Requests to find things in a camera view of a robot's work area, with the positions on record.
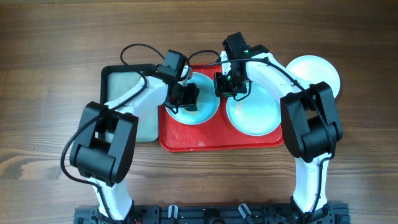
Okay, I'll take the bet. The green yellow sponge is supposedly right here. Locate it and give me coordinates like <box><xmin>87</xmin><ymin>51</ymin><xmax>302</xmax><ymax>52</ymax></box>
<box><xmin>181</xmin><ymin>96</ymin><xmax>198</xmax><ymax>113</ymax></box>

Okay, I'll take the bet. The light blue plate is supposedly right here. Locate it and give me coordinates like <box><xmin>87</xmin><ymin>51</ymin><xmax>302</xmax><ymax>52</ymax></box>
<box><xmin>166</xmin><ymin>72</ymin><xmax>220</xmax><ymax>125</ymax></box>

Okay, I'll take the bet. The white plate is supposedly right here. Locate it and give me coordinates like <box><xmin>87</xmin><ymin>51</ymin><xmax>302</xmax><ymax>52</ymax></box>
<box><xmin>287</xmin><ymin>55</ymin><xmax>341</xmax><ymax>98</ymax></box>

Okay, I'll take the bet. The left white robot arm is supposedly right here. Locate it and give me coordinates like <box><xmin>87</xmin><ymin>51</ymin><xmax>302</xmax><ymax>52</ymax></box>
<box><xmin>60</xmin><ymin>72</ymin><xmax>200</xmax><ymax>223</ymax></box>

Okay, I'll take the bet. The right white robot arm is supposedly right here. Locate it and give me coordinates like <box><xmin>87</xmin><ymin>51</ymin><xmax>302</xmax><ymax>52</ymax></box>
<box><xmin>214</xmin><ymin>32</ymin><xmax>343</xmax><ymax>223</ymax></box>

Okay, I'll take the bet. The dark grey metal tray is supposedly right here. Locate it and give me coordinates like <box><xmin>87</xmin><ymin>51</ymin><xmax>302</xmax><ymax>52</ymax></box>
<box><xmin>100</xmin><ymin>64</ymin><xmax>159</xmax><ymax>143</ymax></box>

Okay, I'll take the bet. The light green plate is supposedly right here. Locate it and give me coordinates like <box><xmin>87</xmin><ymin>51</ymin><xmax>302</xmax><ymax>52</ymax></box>
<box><xmin>226</xmin><ymin>82</ymin><xmax>281</xmax><ymax>136</ymax></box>

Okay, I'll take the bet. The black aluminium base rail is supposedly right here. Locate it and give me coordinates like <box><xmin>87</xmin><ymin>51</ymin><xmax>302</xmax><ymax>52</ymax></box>
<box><xmin>73</xmin><ymin>203</ymin><xmax>351</xmax><ymax>224</ymax></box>

